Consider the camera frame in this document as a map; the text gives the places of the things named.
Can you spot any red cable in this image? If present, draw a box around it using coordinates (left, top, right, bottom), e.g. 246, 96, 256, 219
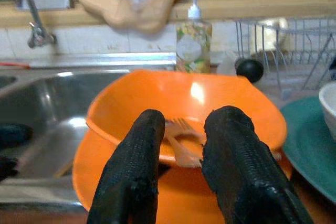
0, 62, 31, 69

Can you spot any orange plastic bowl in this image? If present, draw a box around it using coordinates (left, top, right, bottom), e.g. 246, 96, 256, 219
86, 69, 287, 168

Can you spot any green plate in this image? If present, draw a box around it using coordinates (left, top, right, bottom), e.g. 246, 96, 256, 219
279, 95, 336, 204

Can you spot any wooden window frame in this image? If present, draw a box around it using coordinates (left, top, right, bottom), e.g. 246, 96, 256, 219
0, 0, 336, 28

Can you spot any black round knob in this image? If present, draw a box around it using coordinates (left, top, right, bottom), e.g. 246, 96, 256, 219
235, 58, 265, 83

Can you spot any white bowl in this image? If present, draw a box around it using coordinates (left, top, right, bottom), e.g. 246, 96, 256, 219
318, 81, 336, 141

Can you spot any floral soap dispenser bottle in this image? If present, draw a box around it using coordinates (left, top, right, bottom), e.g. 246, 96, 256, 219
175, 0, 213, 74

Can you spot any cream mug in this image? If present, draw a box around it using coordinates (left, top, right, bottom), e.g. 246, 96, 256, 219
250, 17, 289, 57

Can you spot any orange plastic plate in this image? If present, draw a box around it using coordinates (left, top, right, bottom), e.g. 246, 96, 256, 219
72, 129, 293, 224

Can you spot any stainless steel double sink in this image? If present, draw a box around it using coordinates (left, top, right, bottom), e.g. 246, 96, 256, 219
0, 52, 176, 209

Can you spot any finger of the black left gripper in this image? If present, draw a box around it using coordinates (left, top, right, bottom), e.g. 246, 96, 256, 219
0, 123, 34, 147
0, 156, 19, 182

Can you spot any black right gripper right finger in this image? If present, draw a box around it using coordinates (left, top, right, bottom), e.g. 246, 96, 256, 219
201, 105, 314, 224

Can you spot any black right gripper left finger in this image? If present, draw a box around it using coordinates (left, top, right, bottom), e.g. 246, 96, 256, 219
86, 109, 166, 224

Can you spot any chrome faucet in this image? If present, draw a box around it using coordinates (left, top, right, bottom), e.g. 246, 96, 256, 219
16, 0, 57, 49

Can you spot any wire dish rack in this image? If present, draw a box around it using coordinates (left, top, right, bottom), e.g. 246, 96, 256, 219
235, 16, 336, 99

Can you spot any peach plastic fork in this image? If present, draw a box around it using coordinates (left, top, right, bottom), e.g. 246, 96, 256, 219
164, 118, 207, 168

